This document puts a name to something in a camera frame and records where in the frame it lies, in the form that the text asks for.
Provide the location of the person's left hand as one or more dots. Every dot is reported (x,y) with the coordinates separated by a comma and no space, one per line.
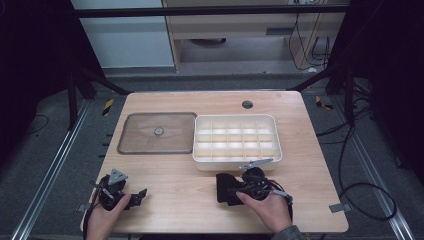
(103,220)

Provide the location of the aluminium floor rail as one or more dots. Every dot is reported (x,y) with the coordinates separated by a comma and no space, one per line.
(50,173)
(376,180)

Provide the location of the person's right hand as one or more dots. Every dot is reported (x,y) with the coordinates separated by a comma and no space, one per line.
(270,210)

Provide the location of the yellow and black tape strip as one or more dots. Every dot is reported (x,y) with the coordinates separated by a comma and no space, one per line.
(107,107)
(322,103)

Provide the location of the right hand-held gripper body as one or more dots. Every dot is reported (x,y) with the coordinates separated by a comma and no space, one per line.
(256,183)

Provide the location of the white cabinet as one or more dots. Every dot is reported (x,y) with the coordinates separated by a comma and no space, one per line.
(126,43)

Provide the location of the grey metal table bracket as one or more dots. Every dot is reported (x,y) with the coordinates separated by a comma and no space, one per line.
(81,207)
(340,207)

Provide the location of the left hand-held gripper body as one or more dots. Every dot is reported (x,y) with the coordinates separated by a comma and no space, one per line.
(113,190)

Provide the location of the white compartment box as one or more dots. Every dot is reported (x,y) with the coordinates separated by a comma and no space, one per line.
(233,140)

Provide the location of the black horizontal frame bar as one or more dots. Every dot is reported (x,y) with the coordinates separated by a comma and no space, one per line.
(200,10)

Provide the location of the black metal stand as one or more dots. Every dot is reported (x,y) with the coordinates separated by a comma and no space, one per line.
(71,100)
(348,96)

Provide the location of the grey round table grommet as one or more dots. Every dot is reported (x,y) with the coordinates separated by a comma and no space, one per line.
(247,104)

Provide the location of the black cloth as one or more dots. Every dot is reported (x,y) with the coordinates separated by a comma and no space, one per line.
(226,188)

